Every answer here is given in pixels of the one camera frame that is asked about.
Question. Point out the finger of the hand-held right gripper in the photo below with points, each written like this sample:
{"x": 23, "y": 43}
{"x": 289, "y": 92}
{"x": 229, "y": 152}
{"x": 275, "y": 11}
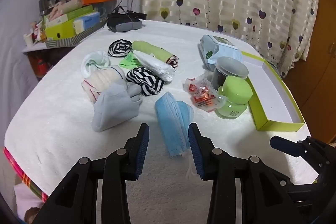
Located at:
{"x": 309, "y": 193}
{"x": 284, "y": 146}

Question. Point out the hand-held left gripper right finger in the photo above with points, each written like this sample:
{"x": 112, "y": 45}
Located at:
{"x": 195, "y": 155}

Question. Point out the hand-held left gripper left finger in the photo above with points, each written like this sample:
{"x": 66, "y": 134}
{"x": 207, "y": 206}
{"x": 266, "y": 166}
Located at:
{"x": 140, "y": 153}

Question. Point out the blue face mask stack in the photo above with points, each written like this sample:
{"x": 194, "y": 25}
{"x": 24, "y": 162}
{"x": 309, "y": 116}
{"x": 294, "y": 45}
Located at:
{"x": 170, "y": 119}

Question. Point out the green white box tray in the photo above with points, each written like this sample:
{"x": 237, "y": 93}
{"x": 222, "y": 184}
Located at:
{"x": 273, "y": 98}

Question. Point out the grey sock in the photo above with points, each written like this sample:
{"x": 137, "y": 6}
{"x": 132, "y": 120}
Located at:
{"x": 115, "y": 108}

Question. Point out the red white plastic packet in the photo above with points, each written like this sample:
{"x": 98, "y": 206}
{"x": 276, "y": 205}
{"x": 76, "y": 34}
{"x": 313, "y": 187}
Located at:
{"x": 202, "y": 94}

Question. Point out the black white striped sock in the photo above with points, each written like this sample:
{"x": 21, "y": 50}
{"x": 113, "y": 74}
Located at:
{"x": 144, "y": 81}
{"x": 119, "y": 48}

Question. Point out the cream cloth with red stitching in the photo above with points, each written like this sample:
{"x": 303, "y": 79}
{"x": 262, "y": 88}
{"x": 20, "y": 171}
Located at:
{"x": 102, "y": 81}

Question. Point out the white towel roll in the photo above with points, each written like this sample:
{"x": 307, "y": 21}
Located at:
{"x": 155, "y": 66}

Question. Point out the dark jar with grey lid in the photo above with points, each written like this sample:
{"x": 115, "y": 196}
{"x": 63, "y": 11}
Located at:
{"x": 231, "y": 69}

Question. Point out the small green cloth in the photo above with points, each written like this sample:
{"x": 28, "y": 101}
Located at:
{"x": 128, "y": 60}

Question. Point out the green cloth roll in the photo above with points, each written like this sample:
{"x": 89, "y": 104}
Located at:
{"x": 155, "y": 52}

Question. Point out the green plastic jar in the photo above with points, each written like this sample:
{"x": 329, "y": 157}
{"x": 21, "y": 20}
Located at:
{"x": 233, "y": 92}

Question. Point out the wooden cabinet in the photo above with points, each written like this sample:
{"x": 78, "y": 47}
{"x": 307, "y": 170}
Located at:
{"x": 323, "y": 56}

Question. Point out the white mint sock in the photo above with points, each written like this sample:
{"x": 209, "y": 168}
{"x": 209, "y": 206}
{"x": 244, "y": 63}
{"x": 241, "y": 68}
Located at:
{"x": 92, "y": 64}

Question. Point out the light blue wet wipes pack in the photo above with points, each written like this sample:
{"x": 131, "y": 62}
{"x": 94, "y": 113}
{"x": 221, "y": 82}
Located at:
{"x": 215, "y": 50}

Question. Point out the colourful striped blanket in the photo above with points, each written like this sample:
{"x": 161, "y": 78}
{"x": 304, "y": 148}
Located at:
{"x": 26, "y": 176}

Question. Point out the white cloth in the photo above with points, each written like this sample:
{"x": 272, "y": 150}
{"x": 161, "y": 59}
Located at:
{"x": 25, "y": 197}

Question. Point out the wooden side table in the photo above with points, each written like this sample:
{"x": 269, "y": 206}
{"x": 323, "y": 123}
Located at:
{"x": 55, "y": 58}

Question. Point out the black grey headset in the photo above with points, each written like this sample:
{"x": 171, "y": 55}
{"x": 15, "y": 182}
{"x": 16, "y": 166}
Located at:
{"x": 123, "y": 24}

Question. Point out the small red item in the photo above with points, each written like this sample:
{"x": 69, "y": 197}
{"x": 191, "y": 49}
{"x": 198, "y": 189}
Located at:
{"x": 42, "y": 66}

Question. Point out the grey striped tray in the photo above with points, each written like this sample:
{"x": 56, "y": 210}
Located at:
{"x": 68, "y": 41}

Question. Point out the blue tissue pack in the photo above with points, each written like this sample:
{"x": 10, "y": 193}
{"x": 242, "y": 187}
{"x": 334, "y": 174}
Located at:
{"x": 89, "y": 20}

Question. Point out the green file box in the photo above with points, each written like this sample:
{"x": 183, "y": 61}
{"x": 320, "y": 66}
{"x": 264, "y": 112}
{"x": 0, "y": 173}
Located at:
{"x": 63, "y": 29}

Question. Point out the flat green white box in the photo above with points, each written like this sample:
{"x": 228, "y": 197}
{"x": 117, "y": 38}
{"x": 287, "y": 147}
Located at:
{"x": 78, "y": 12}

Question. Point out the small white cup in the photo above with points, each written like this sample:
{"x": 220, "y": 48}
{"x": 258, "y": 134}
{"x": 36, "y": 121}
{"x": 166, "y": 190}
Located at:
{"x": 27, "y": 40}

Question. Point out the beige patterned roll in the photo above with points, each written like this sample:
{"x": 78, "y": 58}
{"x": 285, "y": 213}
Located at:
{"x": 68, "y": 7}

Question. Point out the black bottle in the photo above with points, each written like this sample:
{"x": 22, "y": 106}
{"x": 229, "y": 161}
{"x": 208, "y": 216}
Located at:
{"x": 43, "y": 3}

